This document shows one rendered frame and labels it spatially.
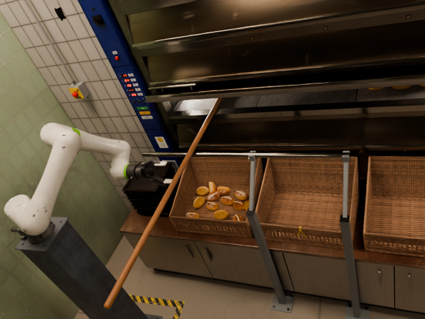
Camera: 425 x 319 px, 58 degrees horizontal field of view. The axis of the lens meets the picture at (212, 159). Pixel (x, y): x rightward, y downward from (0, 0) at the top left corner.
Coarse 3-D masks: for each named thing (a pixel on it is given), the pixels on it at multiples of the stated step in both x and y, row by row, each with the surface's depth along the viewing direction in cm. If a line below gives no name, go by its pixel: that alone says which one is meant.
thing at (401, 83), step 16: (240, 80) 226; (256, 80) 219; (272, 80) 213; (288, 80) 207; (304, 80) 202; (320, 80) 197; (400, 80) 174; (416, 80) 171; (192, 96) 222; (208, 96) 218; (224, 96) 214; (240, 96) 210
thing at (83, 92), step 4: (72, 84) 267; (80, 84) 263; (84, 84) 266; (68, 88) 265; (72, 88) 263; (76, 88) 262; (80, 88) 263; (84, 88) 266; (72, 92) 266; (80, 92) 264; (84, 92) 266; (88, 92) 269; (80, 96) 266; (84, 96) 266
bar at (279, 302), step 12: (144, 156) 239; (156, 156) 234; (168, 156) 230; (180, 156) 227; (192, 156) 223; (204, 156) 219; (216, 156) 216; (228, 156) 212; (240, 156) 209; (252, 156) 205; (264, 156) 203; (276, 156) 200; (288, 156) 197; (300, 156) 195; (312, 156) 192; (324, 156) 189; (336, 156) 187; (348, 156) 184; (252, 168) 207; (252, 180) 207; (252, 192) 206; (252, 204) 206; (252, 216) 205; (348, 216) 184; (252, 228) 213; (348, 228) 185; (264, 240) 221; (348, 240) 191; (264, 252) 225; (348, 252) 198; (348, 264) 205; (276, 276) 243; (348, 276) 213; (276, 288) 250; (276, 300) 265; (288, 300) 263; (288, 312) 257; (348, 312) 245; (360, 312) 242
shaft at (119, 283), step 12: (216, 108) 248; (192, 144) 223; (180, 168) 210; (168, 192) 198; (156, 216) 188; (144, 240) 179; (132, 264) 171; (120, 276) 166; (120, 288) 164; (108, 300) 159
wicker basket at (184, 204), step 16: (192, 160) 277; (224, 160) 266; (240, 160) 261; (192, 176) 281; (224, 176) 273; (240, 176) 267; (256, 176) 246; (176, 192) 262; (192, 192) 282; (256, 192) 246; (176, 208) 261; (192, 208) 273; (224, 208) 264; (176, 224) 257; (192, 224) 262; (208, 224) 244; (224, 224) 239; (240, 224) 233
